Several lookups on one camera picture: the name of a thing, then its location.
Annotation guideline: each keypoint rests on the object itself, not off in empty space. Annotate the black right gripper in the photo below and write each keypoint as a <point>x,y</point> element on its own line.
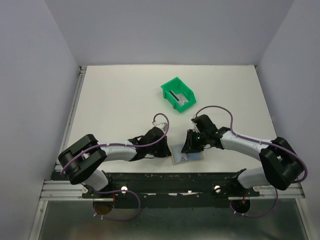
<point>189,145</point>

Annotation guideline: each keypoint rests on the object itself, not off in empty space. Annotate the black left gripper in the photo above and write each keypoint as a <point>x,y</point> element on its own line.
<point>165,151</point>

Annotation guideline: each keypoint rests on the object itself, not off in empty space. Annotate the green plastic bin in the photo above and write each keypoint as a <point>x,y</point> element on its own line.
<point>178,87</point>

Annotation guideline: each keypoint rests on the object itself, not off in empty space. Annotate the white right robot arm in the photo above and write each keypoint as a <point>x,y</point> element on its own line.
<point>279,165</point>

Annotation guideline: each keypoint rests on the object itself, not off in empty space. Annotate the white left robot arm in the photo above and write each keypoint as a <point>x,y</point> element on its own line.
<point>81,160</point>

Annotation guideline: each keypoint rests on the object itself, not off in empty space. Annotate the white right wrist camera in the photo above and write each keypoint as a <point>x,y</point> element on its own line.
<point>196,125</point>

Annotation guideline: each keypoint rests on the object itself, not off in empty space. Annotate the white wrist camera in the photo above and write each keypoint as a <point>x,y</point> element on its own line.
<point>196,125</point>
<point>161,125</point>

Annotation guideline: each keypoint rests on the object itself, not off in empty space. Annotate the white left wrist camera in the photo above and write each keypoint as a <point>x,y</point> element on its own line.
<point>161,125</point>

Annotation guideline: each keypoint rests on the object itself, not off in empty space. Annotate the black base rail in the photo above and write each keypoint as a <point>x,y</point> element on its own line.
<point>168,190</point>

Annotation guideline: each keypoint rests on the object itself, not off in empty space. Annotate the aluminium frame rail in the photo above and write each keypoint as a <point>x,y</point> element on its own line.
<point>62,190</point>

